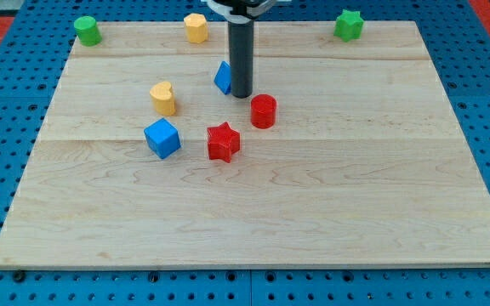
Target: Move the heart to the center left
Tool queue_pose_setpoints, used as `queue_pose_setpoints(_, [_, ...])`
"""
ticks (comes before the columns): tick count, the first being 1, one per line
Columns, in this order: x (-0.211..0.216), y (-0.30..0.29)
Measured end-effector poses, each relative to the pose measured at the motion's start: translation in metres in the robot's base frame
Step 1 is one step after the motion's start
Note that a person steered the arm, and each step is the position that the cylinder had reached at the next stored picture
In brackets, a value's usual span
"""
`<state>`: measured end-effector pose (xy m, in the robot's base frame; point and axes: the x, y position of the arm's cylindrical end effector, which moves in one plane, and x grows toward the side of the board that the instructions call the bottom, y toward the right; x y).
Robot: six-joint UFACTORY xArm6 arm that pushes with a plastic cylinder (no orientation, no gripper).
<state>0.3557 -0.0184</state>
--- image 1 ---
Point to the red star block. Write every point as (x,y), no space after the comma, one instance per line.
(223,142)

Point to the green cylinder block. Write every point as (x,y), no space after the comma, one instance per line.
(87,30)

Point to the blue block behind rod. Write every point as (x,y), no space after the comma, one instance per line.
(222,79)

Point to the yellow octagon block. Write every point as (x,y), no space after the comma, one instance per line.
(196,28)

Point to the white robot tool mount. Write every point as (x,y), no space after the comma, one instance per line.
(240,11)

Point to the green star block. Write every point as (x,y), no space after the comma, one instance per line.
(348,25)

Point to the red cylinder block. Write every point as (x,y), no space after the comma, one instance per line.
(263,111)

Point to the light wooden board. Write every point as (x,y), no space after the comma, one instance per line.
(366,166)

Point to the yellow heart block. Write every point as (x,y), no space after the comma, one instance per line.
(163,99)

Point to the blue cube block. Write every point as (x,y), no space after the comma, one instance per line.
(162,138)

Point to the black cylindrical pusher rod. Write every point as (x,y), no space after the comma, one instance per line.
(241,55)

